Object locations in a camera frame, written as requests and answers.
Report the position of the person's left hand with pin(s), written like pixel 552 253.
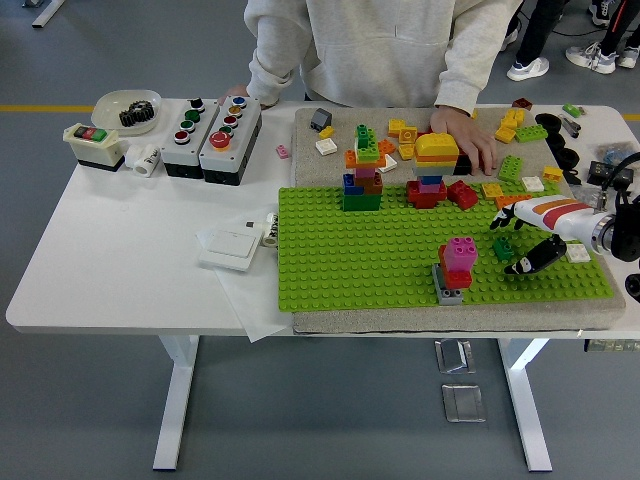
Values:
pixel 465 132

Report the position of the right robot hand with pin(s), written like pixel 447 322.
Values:
pixel 565 217

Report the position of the person's right hand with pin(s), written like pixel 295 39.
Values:
pixel 234 92

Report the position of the black square brick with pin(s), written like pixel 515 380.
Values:
pixel 461 166

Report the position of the large red brick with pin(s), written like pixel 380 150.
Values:
pixel 462 194

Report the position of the dark green brick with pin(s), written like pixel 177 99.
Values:
pixel 501 249

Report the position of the pink square brick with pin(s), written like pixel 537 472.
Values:
pixel 460 268
pixel 462 250

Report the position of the person's right forearm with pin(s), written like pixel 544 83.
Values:
pixel 270 65

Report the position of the person's left forearm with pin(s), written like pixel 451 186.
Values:
pixel 470 70

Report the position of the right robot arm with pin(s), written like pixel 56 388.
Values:
pixel 627 235

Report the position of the red-based yellow-domed brick tower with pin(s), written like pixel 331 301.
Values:
pixel 435 147

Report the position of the white square brick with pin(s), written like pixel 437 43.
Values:
pixel 532 183
pixel 326 146
pixel 580 253
pixel 389 164

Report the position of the long light green brick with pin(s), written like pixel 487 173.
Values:
pixel 511 168
pixel 532 133

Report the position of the long orange brick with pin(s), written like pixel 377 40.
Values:
pixel 507 199

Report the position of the brown brick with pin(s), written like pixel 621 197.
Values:
pixel 522 103

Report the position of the small pink brick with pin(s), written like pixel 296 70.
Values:
pixel 283 151

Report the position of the small orange brick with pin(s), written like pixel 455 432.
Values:
pixel 387 147

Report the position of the grey sloped brick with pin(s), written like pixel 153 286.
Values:
pixel 320 119

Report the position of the small yellow brick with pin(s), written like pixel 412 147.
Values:
pixel 326 132

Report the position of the green-based multicolour brick tower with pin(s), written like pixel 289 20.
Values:
pixel 361 200

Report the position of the red square brick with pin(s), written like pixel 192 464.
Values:
pixel 457 280

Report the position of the grey square brick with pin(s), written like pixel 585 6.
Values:
pixel 450 297

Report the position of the clear bag of screws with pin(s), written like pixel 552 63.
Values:
pixel 582 192

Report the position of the small black clip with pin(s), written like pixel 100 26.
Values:
pixel 573 176

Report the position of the black electronic device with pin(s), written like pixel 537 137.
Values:
pixel 597 172

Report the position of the emergency-stop button control box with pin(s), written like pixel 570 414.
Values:
pixel 222 160

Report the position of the plastic bag of blue parts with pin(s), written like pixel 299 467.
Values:
pixel 612 150

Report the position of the three-button control box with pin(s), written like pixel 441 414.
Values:
pixel 175 155

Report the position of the metal hand tool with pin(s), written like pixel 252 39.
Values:
pixel 571 127

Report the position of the black gear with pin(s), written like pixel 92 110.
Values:
pixel 135 114

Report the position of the small green keyed block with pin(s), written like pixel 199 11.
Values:
pixel 570 109

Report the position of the white pipe tee fitting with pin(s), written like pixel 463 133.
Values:
pixel 142 160

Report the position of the person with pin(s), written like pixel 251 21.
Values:
pixel 380 45
pixel 590 57
pixel 535 35

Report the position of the white bowl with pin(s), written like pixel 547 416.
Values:
pixel 107 112

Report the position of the desk control panel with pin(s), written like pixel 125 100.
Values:
pixel 610 345

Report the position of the white printed tube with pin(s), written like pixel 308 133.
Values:
pixel 270 240

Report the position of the green studded baseplate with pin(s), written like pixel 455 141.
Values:
pixel 350 260

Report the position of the metal floor socket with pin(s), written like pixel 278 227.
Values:
pixel 454 356
pixel 464 402

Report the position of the white table foot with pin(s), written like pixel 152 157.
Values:
pixel 47 12

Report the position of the white table leg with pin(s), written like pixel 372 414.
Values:
pixel 174 425
pixel 529 425

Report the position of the white paper sheet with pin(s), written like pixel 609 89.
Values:
pixel 250 305

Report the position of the grey-brown mat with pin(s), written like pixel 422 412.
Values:
pixel 350 322

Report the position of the white red-green switch box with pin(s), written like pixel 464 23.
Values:
pixel 95 150

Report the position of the white wall switch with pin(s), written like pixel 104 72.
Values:
pixel 227 247

